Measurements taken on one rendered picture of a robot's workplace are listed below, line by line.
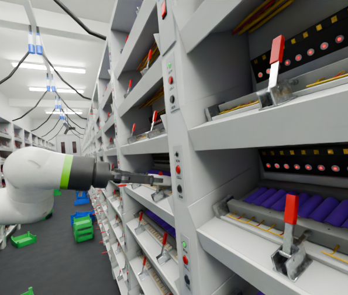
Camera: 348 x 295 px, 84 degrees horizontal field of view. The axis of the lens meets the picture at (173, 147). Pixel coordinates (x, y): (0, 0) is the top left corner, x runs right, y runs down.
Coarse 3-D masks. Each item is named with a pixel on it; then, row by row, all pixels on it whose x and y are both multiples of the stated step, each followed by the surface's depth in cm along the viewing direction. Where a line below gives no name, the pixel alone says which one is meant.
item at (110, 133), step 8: (104, 80) 167; (104, 88) 167; (104, 112) 166; (104, 120) 165; (112, 128) 168; (104, 136) 165; (112, 136) 168; (104, 144) 165; (104, 152) 164; (104, 160) 165; (112, 160) 167; (112, 184) 166; (112, 208) 165; (112, 232) 164; (112, 256) 163; (112, 272) 168
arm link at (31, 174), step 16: (16, 160) 43; (32, 160) 44; (48, 160) 46; (64, 160) 48; (16, 176) 43; (32, 176) 44; (48, 176) 45; (64, 176) 47; (16, 192) 45; (32, 192) 46; (48, 192) 50
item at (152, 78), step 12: (156, 36) 47; (156, 60) 50; (144, 72) 61; (156, 72) 53; (144, 84) 62; (156, 84) 73; (132, 96) 75; (144, 96) 88; (156, 96) 90; (120, 108) 95
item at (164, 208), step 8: (144, 168) 107; (128, 192) 94; (136, 192) 79; (144, 192) 75; (152, 192) 72; (168, 192) 65; (144, 200) 69; (152, 200) 63; (160, 200) 61; (168, 200) 47; (152, 208) 64; (160, 208) 55; (168, 208) 53; (160, 216) 58; (168, 216) 51
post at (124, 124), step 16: (112, 32) 103; (112, 48) 102; (128, 80) 105; (112, 96) 110; (128, 112) 104; (144, 112) 108; (128, 128) 104; (128, 160) 103; (144, 160) 107; (128, 208) 102; (128, 240) 101; (128, 288) 107
